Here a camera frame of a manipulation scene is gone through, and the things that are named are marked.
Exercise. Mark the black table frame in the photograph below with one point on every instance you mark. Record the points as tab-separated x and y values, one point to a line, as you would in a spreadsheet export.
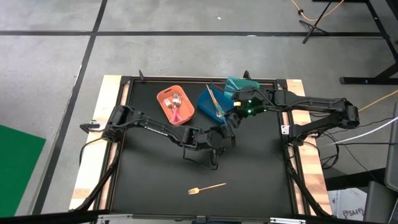
130	186

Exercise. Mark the green floor mat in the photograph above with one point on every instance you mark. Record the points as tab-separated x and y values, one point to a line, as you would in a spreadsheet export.
18	168

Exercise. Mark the white metal bracket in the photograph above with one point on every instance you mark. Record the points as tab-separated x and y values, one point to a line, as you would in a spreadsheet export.
285	129

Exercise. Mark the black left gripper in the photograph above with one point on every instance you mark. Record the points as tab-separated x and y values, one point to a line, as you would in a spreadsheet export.
216	138

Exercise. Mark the white printed cardboard box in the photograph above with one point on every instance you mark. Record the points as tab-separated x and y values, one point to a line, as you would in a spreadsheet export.
348	205

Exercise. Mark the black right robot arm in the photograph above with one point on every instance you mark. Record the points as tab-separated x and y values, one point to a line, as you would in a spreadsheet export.
311	104

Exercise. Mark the black desk legs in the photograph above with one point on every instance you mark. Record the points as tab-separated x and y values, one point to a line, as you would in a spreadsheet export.
385	40

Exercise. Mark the teal plastic bin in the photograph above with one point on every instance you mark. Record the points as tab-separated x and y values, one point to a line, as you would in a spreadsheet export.
239	83

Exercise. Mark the blue plastic bin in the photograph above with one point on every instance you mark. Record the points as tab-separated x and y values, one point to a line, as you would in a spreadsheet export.
205	105

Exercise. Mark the wooden side board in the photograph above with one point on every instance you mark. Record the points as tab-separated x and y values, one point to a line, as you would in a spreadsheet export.
102	93
308	161

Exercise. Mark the grey chair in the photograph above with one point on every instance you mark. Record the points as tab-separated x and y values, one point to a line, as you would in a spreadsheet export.
381	202

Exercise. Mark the black tripod stand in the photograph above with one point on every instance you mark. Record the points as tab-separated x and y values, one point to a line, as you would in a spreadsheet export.
314	26

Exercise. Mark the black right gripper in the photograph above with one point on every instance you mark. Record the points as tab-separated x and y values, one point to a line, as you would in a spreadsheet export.
241	112

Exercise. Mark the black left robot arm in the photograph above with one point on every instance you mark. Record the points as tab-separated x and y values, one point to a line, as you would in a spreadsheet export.
155	129

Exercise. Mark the gold fork tines edge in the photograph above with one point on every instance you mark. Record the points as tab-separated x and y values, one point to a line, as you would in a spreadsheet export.
211	93

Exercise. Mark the orange plastic bin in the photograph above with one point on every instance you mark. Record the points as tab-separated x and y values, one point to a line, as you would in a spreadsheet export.
183	109

